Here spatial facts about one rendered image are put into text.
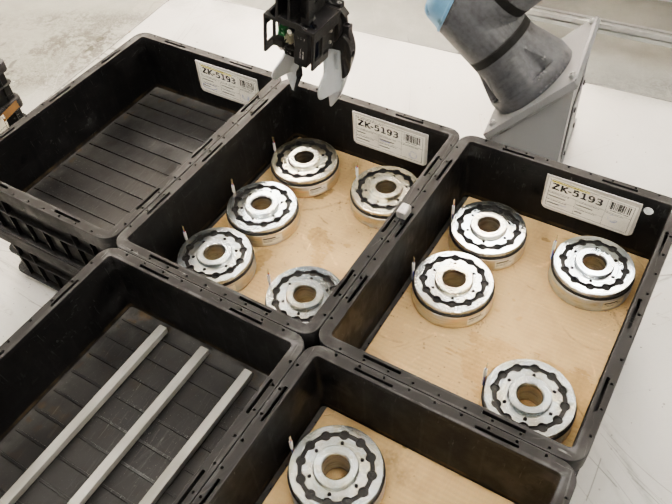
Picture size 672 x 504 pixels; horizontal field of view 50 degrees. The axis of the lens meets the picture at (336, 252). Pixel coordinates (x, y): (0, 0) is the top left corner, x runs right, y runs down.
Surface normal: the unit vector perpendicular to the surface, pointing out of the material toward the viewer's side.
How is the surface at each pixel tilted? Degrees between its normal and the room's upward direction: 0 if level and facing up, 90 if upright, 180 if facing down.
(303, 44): 89
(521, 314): 0
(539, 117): 90
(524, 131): 90
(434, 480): 0
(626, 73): 0
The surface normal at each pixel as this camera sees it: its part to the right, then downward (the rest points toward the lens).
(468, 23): -0.30, 0.65
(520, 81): -0.41, 0.36
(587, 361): -0.05, -0.67
